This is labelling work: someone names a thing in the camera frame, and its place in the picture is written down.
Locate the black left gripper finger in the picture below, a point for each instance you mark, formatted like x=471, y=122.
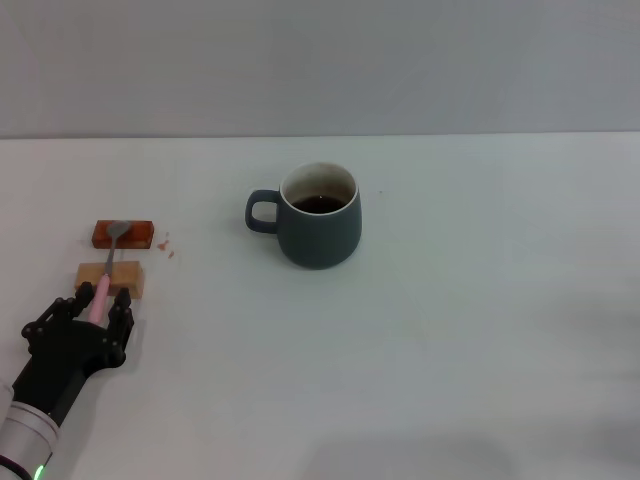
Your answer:
x=57, y=312
x=121, y=320

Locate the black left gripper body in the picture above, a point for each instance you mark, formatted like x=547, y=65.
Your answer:
x=70, y=360

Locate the reddish brown rectangular block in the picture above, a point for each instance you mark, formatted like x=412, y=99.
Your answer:
x=140, y=234

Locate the dark grey ceramic mug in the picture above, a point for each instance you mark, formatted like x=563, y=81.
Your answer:
x=320, y=235

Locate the light wooden spoon rest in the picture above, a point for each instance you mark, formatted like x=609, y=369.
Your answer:
x=127, y=277

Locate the dark coffee liquid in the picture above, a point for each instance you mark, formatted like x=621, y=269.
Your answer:
x=317, y=204

